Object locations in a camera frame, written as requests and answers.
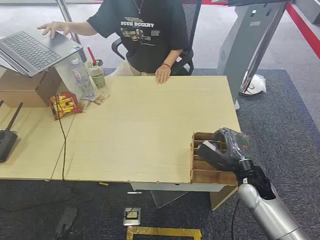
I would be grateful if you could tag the brown cardboard box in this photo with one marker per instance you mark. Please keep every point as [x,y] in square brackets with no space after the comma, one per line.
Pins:
[27,87]

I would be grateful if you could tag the red floor stripe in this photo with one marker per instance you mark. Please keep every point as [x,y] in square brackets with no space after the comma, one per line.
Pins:
[303,28]

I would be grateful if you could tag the yellow floor tape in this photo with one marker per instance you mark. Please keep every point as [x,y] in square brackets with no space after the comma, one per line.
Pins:
[164,233]

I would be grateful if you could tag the red straw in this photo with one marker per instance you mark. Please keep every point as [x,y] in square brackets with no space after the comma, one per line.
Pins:
[91,55]

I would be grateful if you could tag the red snack packet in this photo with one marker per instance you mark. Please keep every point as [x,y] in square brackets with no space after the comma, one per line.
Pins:
[64,105]

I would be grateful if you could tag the person's right hand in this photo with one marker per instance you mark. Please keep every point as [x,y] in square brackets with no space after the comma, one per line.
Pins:
[53,27]

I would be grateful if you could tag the person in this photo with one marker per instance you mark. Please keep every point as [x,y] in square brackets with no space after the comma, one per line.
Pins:
[142,33]

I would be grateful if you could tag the person's hand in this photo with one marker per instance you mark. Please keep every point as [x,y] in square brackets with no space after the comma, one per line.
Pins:
[53,27]
[162,73]

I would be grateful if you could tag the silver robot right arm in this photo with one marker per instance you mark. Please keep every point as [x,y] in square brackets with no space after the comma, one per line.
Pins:
[265,207]

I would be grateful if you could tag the clear plastic water bottle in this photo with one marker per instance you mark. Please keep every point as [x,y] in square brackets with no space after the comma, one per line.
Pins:
[82,79]

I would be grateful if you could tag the floor socket plate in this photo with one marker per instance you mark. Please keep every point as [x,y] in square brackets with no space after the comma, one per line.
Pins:
[131,216]

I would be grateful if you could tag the person's left hand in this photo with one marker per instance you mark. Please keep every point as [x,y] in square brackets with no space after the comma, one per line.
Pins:
[162,73]

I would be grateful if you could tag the white plastic bag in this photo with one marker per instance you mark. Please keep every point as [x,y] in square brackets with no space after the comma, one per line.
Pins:
[255,84]

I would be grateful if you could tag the milk tea cup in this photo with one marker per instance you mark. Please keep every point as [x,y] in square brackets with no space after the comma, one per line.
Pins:
[96,73]

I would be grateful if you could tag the grey laptop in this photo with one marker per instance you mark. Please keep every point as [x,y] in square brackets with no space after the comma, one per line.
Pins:
[32,51]

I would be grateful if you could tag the grey metal stand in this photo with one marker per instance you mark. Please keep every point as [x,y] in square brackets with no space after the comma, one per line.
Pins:
[246,43]

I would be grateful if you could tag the small printed snack packet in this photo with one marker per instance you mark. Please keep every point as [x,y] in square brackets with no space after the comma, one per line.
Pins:
[101,98]

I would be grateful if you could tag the wooden slotted card holder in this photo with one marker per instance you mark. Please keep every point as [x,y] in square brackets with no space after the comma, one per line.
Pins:
[202,167]

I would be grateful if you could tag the black office chair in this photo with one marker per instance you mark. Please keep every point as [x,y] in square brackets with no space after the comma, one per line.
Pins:
[183,49]

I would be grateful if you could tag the white card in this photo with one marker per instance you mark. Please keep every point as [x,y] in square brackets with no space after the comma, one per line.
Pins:
[210,145]

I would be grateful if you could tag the grey metal pole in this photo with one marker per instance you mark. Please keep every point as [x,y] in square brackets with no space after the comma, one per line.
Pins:
[71,28]

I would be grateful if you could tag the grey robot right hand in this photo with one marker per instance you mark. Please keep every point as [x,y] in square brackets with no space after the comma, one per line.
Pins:
[231,150]

